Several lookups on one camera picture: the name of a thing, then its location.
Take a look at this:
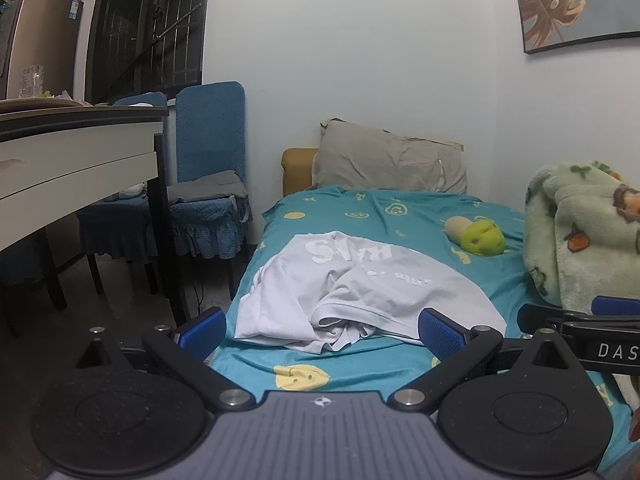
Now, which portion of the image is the person right hand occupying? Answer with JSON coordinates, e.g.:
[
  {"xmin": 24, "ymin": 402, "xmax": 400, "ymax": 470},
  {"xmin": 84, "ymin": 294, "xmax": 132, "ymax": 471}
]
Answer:
[{"xmin": 628, "ymin": 408, "xmax": 640, "ymax": 442}]

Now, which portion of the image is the blue covered chair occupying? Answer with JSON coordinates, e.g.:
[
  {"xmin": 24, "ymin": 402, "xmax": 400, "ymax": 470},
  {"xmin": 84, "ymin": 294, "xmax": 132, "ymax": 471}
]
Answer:
[
  {"xmin": 77, "ymin": 91, "xmax": 170, "ymax": 296},
  {"xmin": 169, "ymin": 81, "xmax": 253, "ymax": 295}
]

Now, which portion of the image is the white t-shirt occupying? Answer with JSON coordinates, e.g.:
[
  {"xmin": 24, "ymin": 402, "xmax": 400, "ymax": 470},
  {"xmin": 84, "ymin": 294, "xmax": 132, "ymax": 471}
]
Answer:
[{"xmin": 234, "ymin": 231, "xmax": 506, "ymax": 354}]

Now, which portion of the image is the glass cup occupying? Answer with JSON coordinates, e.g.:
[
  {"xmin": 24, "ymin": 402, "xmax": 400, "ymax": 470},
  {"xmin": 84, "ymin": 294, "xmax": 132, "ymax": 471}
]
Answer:
[{"xmin": 18, "ymin": 65, "xmax": 44, "ymax": 99}]

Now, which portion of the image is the leaf wall painting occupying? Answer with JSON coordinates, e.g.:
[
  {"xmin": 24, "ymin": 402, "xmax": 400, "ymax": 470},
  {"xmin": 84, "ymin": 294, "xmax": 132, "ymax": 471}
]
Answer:
[{"xmin": 518, "ymin": 0, "xmax": 639, "ymax": 54}]

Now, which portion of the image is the teal patterned bed sheet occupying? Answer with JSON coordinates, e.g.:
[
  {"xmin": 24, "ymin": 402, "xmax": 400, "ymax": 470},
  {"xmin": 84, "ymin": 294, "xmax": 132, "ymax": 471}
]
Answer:
[{"xmin": 208, "ymin": 185, "xmax": 633, "ymax": 476}]

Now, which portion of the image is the green plush toy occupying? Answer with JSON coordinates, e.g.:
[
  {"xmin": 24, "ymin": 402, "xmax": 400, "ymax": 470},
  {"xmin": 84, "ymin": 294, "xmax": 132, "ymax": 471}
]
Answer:
[{"xmin": 444, "ymin": 216, "xmax": 506, "ymax": 257}]

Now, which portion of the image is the green cartoon fleece blanket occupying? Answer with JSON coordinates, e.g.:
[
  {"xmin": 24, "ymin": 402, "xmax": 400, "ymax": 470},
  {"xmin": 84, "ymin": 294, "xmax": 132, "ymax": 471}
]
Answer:
[{"xmin": 523, "ymin": 160, "xmax": 639, "ymax": 313}]

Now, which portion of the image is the grey folded cloth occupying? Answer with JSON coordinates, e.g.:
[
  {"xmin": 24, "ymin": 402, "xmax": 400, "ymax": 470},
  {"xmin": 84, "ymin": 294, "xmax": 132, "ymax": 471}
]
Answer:
[{"xmin": 167, "ymin": 170, "xmax": 248, "ymax": 204}]

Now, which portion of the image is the brown cardboard box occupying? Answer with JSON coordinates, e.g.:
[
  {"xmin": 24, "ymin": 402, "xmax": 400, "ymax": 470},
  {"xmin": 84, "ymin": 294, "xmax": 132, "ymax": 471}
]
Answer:
[{"xmin": 1, "ymin": 0, "xmax": 84, "ymax": 99}]

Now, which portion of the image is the grey pillow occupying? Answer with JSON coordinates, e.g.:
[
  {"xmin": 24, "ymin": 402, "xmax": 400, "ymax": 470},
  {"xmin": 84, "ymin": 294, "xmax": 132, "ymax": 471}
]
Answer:
[{"xmin": 311, "ymin": 118, "xmax": 468, "ymax": 194}]

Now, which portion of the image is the white desk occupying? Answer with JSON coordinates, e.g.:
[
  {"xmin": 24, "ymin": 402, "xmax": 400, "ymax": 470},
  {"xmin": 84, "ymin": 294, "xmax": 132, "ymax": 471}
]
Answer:
[{"xmin": 0, "ymin": 102, "xmax": 189, "ymax": 328}]

